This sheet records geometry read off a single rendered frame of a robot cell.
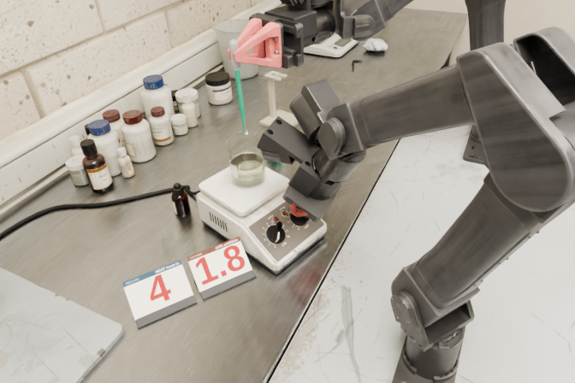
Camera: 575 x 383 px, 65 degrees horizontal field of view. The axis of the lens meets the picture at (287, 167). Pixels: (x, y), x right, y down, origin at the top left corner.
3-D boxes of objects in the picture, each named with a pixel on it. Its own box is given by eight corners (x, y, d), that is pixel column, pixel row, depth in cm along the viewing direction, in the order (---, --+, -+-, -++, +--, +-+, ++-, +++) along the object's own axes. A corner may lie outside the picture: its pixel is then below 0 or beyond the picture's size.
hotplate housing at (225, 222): (328, 235, 80) (328, 200, 75) (275, 278, 72) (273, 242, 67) (244, 186, 92) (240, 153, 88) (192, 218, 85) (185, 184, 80)
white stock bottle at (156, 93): (175, 131, 112) (166, 83, 105) (146, 133, 112) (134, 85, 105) (179, 117, 118) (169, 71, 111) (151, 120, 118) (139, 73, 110)
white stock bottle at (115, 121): (106, 157, 104) (93, 119, 98) (113, 144, 108) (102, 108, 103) (130, 156, 104) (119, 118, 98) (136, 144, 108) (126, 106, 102)
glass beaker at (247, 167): (265, 192, 77) (262, 150, 72) (228, 192, 77) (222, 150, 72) (269, 169, 82) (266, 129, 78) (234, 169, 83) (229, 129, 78)
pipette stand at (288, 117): (304, 120, 114) (302, 72, 107) (284, 133, 109) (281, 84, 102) (279, 111, 119) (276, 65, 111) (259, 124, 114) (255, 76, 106)
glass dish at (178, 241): (157, 253, 78) (154, 244, 76) (174, 232, 82) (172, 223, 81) (183, 261, 76) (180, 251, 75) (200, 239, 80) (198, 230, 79)
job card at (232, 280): (256, 277, 72) (254, 259, 70) (203, 300, 69) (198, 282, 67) (240, 253, 77) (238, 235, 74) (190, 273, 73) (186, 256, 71)
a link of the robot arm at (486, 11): (484, 120, 95) (480, -39, 75) (465, 106, 100) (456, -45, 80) (512, 108, 95) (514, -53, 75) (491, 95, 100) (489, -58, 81)
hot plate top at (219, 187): (292, 185, 79) (291, 181, 78) (240, 219, 72) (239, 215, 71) (246, 160, 86) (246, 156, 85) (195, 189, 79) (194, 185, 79)
